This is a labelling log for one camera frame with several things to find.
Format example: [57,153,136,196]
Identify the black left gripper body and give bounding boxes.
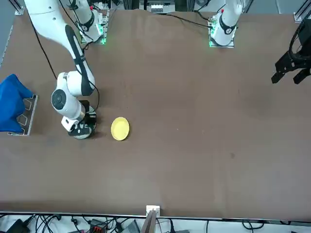
[295,18,311,61]

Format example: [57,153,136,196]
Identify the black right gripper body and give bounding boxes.
[79,100,97,124]

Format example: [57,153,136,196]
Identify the small yellow dish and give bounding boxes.
[110,116,130,141]

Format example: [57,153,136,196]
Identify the aluminium corner profile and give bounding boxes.
[8,0,25,16]
[293,0,311,23]

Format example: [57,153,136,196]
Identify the white metal rack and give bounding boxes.
[7,94,39,136]

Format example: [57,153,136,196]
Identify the blue cloth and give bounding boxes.
[0,73,34,133]

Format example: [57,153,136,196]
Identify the black orange power strip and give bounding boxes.
[89,218,109,233]

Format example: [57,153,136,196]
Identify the grey power adapter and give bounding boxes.
[124,219,142,233]

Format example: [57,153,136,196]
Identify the white power strip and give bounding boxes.
[150,2,164,13]

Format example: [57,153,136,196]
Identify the black power adapter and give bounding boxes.
[5,218,30,233]

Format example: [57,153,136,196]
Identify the right arm's black cable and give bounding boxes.
[28,12,101,110]

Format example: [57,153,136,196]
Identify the arm's black cable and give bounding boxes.
[165,12,211,28]
[28,12,101,110]

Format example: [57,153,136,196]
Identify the left arm's black cable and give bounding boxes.
[165,12,211,28]

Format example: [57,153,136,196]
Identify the aluminium post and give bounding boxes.
[140,205,161,233]

